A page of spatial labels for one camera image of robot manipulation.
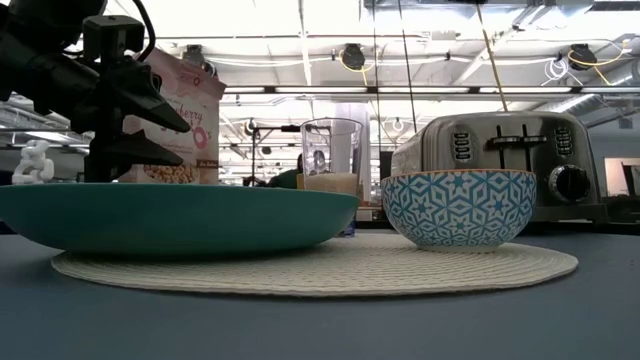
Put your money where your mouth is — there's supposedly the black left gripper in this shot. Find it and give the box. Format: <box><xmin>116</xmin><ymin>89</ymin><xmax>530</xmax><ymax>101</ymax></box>
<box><xmin>29</xmin><ymin>49</ymin><xmax>192</xmax><ymax>184</ymax></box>

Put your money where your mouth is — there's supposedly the pink strawberry cereal box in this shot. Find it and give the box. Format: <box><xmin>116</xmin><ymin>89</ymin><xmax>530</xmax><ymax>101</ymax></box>
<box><xmin>118</xmin><ymin>48</ymin><xmax>227</xmax><ymax>185</ymax></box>

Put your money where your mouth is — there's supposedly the white chunky link object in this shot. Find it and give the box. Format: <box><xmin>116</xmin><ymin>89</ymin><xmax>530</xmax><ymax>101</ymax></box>
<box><xmin>11</xmin><ymin>139</ymin><xmax>55</xmax><ymax>185</ymax></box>

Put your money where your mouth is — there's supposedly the green round plate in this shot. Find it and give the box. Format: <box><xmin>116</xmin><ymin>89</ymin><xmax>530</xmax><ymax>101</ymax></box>
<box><xmin>0</xmin><ymin>182</ymin><xmax>361</xmax><ymax>259</ymax></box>

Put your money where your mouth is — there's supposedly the black tripod stand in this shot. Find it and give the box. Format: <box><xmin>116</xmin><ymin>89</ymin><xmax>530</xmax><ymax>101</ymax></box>
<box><xmin>243</xmin><ymin>118</ymin><xmax>301</xmax><ymax>187</ymax></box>

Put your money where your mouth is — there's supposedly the person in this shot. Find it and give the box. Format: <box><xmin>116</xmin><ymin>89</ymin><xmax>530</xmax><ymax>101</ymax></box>
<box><xmin>267</xmin><ymin>153</ymin><xmax>304</xmax><ymax>190</ymax></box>

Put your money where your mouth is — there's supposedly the long ceiling light strip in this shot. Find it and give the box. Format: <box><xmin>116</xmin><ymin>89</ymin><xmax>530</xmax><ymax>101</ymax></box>
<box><xmin>223</xmin><ymin>85</ymin><xmax>574</xmax><ymax>95</ymax></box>

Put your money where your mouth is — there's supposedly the clear drinking glass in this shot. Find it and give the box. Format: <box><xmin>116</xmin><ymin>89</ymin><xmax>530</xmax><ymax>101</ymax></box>
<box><xmin>299</xmin><ymin>117</ymin><xmax>365</xmax><ymax>237</ymax></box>

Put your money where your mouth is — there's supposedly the white round woven placemat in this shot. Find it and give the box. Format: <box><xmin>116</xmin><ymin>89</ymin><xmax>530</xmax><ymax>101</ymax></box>
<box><xmin>50</xmin><ymin>232</ymin><xmax>580</xmax><ymax>299</ymax></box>

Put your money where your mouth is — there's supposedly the blue patterned bowl orange inside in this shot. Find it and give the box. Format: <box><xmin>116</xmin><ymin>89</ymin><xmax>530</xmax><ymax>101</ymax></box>
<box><xmin>380</xmin><ymin>168</ymin><xmax>538</xmax><ymax>253</ymax></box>

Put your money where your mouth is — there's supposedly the silver four-slot toaster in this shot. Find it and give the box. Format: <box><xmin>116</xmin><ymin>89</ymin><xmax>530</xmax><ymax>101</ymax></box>
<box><xmin>390</xmin><ymin>110</ymin><xmax>609</xmax><ymax>222</ymax></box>

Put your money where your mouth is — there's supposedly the black vented equipment box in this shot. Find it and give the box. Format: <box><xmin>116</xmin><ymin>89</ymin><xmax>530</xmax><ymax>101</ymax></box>
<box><xmin>599</xmin><ymin>195</ymin><xmax>640</xmax><ymax>224</ymax></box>

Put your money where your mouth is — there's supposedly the black ceiling cord reel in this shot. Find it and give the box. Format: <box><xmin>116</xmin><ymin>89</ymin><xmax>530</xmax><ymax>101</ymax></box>
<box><xmin>341</xmin><ymin>43</ymin><xmax>367</xmax><ymax>72</ymax></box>
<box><xmin>568</xmin><ymin>43</ymin><xmax>597</xmax><ymax>71</ymax></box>
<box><xmin>181</xmin><ymin>43</ymin><xmax>217</xmax><ymax>76</ymax></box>

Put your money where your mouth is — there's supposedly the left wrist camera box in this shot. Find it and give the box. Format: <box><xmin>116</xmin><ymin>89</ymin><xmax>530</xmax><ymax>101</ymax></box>
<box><xmin>82</xmin><ymin>14</ymin><xmax>146</xmax><ymax>57</ymax></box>

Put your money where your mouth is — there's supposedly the thin black hanging cable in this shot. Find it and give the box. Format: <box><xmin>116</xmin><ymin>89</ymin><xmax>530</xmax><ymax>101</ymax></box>
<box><xmin>371</xmin><ymin>0</ymin><xmax>382</xmax><ymax>176</ymax></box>

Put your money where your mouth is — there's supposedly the black power cable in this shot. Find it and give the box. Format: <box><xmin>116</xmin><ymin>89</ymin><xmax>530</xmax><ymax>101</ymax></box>
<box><xmin>396</xmin><ymin>0</ymin><xmax>420</xmax><ymax>121</ymax></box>

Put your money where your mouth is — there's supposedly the yellow power cable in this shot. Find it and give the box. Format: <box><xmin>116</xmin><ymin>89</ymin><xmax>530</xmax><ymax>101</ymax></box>
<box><xmin>474</xmin><ymin>0</ymin><xmax>510</xmax><ymax>112</ymax></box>

